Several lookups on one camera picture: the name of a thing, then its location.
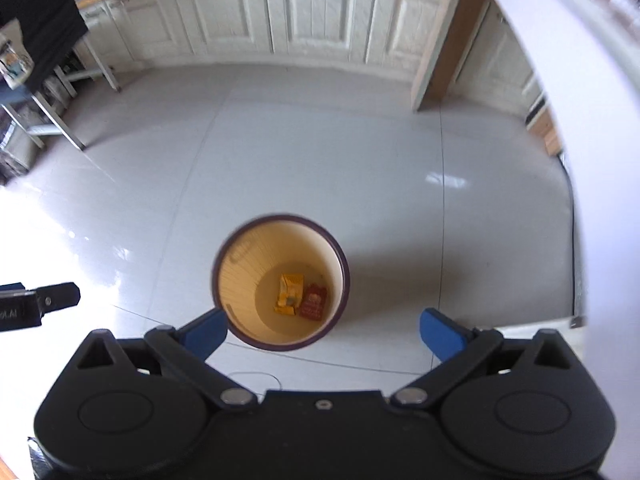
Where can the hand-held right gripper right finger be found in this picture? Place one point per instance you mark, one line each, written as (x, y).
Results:
(442, 335)

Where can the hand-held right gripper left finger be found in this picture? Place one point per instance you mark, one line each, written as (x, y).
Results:
(205, 332)

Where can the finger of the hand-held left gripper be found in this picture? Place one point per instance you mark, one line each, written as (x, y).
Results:
(60, 296)

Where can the cream bin with purple rim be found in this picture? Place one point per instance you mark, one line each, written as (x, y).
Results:
(240, 280)

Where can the yellow carton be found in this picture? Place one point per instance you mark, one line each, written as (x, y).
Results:
(290, 294)

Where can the red snack packet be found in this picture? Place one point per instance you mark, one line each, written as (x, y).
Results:
(313, 305)

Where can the wooden board under table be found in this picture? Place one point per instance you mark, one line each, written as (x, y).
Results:
(545, 127)

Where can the white table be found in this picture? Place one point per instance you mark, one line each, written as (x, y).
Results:
(600, 160)

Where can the printed hanging cloth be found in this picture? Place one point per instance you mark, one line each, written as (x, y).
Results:
(14, 60)

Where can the black hanging cloth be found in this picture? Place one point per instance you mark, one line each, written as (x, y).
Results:
(45, 15)

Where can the wooden side panel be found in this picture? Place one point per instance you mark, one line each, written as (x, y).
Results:
(440, 45)

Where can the white cabinet with wooden top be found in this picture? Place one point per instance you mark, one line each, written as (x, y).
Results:
(310, 10)

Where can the white metal frame stand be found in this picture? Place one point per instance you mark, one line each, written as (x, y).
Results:
(60, 122)

